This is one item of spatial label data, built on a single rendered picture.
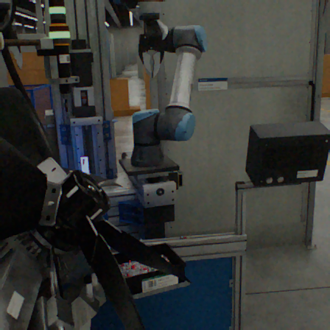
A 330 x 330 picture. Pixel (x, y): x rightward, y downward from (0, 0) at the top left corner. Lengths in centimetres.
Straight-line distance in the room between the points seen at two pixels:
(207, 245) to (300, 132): 51
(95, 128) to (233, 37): 139
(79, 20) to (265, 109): 158
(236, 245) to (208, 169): 147
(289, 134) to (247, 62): 153
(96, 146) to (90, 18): 54
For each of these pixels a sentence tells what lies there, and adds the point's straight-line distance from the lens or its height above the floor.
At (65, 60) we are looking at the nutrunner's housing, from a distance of 97.
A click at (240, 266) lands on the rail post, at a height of 73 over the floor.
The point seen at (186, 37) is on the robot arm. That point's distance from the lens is 187.
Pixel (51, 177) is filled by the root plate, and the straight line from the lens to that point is 97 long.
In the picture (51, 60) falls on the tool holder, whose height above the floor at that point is 150.
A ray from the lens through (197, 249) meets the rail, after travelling 152.
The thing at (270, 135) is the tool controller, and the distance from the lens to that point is 141.
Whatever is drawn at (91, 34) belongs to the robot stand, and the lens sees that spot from 187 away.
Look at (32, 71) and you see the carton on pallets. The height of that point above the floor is 121.
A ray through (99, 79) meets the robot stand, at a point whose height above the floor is 140.
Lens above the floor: 152
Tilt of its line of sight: 16 degrees down
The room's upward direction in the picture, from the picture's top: 2 degrees counter-clockwise
